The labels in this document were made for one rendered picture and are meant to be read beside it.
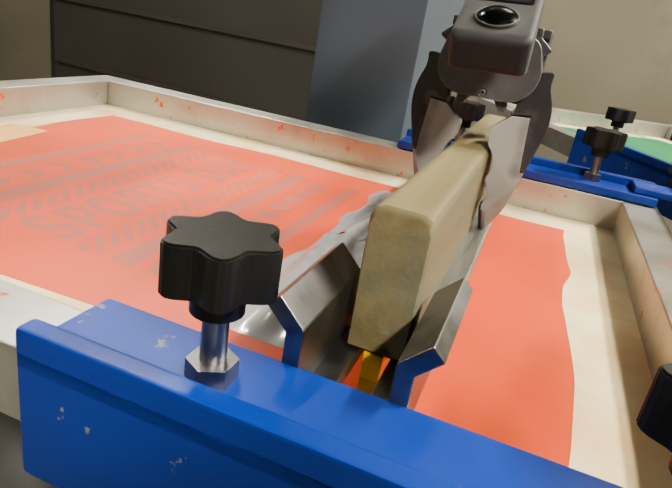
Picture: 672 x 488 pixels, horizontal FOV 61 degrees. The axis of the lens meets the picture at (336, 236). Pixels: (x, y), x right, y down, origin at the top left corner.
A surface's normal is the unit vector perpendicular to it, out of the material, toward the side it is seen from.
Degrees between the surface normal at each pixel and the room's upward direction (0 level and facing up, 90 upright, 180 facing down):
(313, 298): 45
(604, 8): 90
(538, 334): 0
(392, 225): 90
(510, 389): 0
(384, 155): 90
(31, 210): 0
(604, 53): 90
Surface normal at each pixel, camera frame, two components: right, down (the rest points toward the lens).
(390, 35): -0.47, 0.25
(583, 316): 0.15, -0.92
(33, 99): 0.92, 0.27
